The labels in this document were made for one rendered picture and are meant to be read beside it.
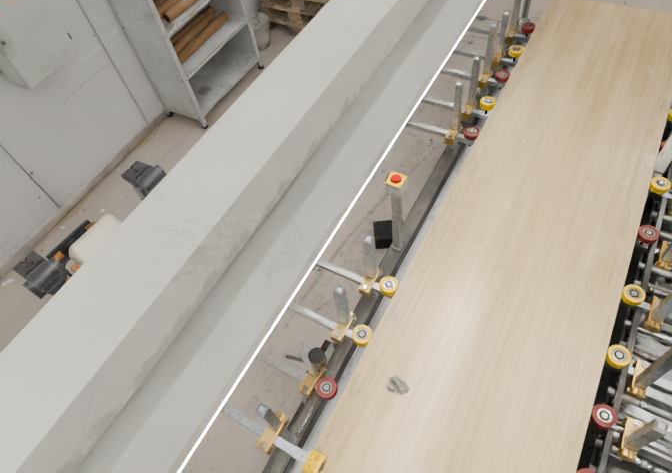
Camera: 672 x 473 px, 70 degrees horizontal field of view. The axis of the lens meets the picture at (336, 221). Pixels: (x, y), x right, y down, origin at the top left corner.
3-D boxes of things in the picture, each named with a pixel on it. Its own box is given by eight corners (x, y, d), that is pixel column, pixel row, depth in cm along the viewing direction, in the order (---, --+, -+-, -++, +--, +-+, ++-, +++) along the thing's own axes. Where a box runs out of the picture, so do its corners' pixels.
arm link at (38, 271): (28, 239, 146) (-1, 264, 141) (59, 262, 142) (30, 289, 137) (89, 296, 184) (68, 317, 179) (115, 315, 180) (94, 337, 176)
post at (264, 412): (284, 443, 193) (253, 411, 154) (288, 435, 194) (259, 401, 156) (291, 447, 191) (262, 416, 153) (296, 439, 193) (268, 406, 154)
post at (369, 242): (369, 295, 231) (362, 240, 192) (373, 289, 233) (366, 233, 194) (376, 298, 230) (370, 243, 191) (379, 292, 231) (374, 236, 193)
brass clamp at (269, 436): (257, 447, 172) (253, 444, 168) (277, 412, 178) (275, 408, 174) (271, 456, 169) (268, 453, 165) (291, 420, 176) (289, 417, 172)
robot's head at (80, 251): (65, 255, 186) (64, 250, 173) (106, 216, 195) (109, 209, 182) (95, 279, 189) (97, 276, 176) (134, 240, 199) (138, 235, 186)
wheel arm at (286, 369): (242, 351, 204) (239, 347, 201) (247, 344, 206) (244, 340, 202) (331, 400, 188) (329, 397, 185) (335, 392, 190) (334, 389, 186)
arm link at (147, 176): (133, 150, 164) (111, 170, 159) (164, 168, 160) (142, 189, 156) (168, 215, 203) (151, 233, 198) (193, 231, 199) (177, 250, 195)
